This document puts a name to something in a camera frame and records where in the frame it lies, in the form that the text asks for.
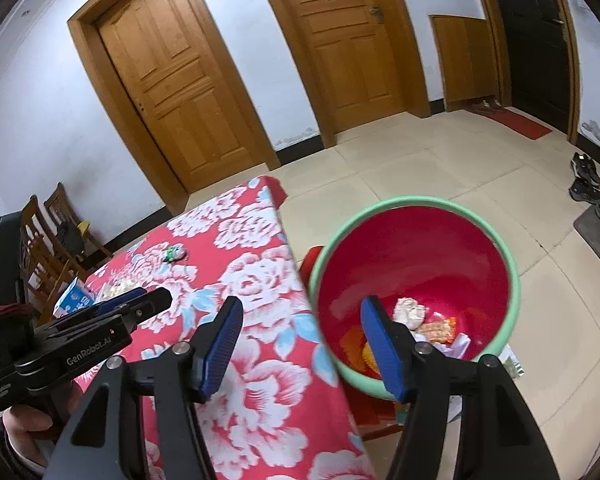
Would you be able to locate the red basin with green rim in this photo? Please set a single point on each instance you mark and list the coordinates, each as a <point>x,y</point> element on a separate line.
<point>420,260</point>

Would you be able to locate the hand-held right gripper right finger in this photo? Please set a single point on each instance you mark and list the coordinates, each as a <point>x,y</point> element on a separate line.
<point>385,355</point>

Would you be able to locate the grey floor mat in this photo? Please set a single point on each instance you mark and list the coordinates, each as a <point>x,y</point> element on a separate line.
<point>592,232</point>

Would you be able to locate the person's left hand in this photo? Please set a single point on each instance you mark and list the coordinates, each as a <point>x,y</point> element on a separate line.
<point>25,420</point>

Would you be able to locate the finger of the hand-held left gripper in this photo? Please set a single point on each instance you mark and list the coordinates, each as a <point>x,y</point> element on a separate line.
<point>120,298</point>
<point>150,305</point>

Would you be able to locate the white paper sheet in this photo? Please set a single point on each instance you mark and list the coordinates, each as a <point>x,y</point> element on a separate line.
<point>459,346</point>

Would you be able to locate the blue and white milk carton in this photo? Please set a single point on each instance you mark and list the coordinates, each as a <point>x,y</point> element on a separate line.
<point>72,300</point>

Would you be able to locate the white tissue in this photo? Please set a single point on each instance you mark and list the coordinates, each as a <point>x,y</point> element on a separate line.
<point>409,312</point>

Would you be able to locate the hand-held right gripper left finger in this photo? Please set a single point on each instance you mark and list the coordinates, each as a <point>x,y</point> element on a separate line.
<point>220,350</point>

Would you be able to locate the person's left forearm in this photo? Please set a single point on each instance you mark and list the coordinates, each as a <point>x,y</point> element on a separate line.
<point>12,460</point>

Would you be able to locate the wooden chair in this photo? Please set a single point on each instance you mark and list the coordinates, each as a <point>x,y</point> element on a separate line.
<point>62,205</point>
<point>35,250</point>

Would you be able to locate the dark cloth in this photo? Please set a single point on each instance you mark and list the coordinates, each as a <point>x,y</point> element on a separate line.
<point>67,240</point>

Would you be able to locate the red door mat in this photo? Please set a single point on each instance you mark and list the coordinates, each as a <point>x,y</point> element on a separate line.
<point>515,122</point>

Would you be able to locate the brown slippers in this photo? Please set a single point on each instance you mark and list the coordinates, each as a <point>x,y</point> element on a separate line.
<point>485,106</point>

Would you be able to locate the orange clear wrapper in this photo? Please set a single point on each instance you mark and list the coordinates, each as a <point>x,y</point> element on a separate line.
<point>437,331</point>

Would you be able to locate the small green toy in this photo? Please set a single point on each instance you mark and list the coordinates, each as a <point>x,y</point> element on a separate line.
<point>175,253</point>

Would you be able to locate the dark door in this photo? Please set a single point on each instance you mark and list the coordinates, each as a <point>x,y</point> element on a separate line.
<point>535,45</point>

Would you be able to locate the red floral tablecloth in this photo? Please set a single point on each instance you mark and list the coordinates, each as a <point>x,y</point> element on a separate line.
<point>270,280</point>

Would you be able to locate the yellow cushion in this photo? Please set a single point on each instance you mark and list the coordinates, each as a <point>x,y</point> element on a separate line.
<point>82,229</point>

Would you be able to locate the small wooden half door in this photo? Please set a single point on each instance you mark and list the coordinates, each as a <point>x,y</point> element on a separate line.
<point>465,60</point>

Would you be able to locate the wooden panel door with lock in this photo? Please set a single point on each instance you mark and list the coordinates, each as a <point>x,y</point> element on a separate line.
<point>345,45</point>

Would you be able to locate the printed plastic packet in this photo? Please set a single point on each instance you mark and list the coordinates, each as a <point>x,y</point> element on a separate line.
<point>511,362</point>

